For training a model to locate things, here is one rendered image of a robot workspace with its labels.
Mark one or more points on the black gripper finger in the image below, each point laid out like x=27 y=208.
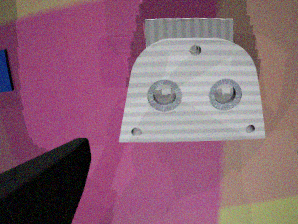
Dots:
x=46 y=189

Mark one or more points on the grey housing plate with two round holes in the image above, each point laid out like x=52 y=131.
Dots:
x=194 y=114

